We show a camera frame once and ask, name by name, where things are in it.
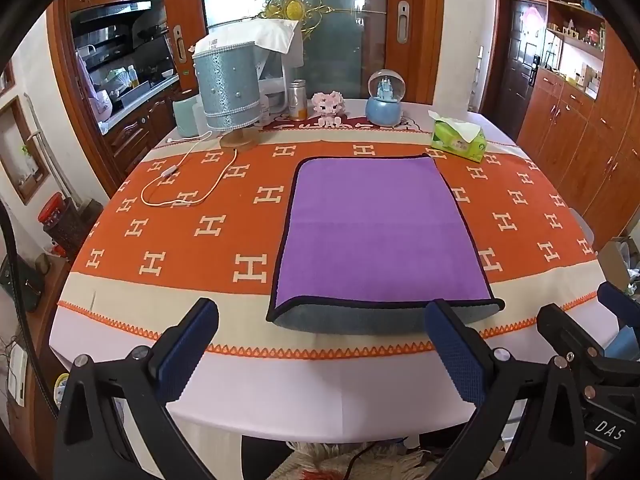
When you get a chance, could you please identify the white lamp cable with switch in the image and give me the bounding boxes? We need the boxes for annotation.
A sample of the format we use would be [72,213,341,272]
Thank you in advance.
[140,130,239,208]

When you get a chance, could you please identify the sliding glass door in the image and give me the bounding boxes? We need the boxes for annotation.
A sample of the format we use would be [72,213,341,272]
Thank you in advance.
[161,0,445,106]

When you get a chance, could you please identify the gold ornament on glass door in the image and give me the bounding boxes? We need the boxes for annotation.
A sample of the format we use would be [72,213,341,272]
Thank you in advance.
[259,0,353,41]

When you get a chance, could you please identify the table lamp with blue shade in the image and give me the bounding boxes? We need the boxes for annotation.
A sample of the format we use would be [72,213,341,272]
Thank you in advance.
[192,37,262,151]

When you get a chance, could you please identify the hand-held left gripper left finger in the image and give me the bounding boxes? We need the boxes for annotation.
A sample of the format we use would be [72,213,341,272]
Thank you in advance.
[52,297,221,480]

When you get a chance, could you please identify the purple towel with grey underside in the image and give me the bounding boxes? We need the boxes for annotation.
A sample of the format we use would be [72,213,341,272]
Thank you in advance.
[266,153,506,336]

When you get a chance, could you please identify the cardboard box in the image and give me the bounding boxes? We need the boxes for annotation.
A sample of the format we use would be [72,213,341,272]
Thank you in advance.
[597,236,640,302]

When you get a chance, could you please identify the dark entry door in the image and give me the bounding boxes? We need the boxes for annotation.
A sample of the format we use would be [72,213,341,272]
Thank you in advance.
[497,0,547,128]

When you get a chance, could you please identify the white appliance with cloth cover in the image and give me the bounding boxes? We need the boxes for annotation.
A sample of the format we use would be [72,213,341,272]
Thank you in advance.
[243,16,305,117]

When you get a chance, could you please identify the range hood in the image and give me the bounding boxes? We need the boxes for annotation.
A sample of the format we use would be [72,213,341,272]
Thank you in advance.
[71,0,153,25]

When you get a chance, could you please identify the green tissue pack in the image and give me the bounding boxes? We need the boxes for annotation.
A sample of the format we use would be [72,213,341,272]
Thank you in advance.
[427,109,488,163]

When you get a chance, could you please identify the orange and white can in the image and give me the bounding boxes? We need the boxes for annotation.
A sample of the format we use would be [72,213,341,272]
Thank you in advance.
[288,80,308,122]

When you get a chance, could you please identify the orange patterned tablecloth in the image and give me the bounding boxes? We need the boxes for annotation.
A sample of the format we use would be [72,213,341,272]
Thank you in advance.
[49,99,618,443]

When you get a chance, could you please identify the wooden kitchen cabinet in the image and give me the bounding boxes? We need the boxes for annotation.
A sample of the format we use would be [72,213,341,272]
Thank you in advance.
[98,85,182,181]

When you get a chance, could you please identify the blue snow globe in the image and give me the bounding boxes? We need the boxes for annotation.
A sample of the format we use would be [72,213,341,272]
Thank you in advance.
[365,69,406,127]

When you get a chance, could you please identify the pink patterned jar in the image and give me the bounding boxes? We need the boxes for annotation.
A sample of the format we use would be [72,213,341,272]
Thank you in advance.
[91,89,113,122]

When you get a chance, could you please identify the pink block toy figure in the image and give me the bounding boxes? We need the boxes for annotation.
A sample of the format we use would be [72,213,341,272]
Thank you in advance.
[312,91,346,128]

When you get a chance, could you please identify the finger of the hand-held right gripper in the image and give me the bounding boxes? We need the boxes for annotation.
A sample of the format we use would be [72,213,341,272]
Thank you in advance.
[598,281,640,323]
[536,303,622,393]

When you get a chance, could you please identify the shaggy beige rug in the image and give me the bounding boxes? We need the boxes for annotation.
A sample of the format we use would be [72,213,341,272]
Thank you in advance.
[286,441,451,480]

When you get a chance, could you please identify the red lidded jar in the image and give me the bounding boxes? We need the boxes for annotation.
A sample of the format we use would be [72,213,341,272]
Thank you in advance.
[38,192,67,228]

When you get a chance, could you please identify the light blue round container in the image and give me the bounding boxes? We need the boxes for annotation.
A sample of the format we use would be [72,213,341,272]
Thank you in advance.
[172,91,202,137]

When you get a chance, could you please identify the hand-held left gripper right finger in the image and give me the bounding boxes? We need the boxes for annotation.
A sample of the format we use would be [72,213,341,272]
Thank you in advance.
[424,298,587,480]

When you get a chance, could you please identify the wooden wall cabinet with shelves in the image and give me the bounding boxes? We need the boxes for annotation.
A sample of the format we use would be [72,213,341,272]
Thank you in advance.
[516,0,640,251]

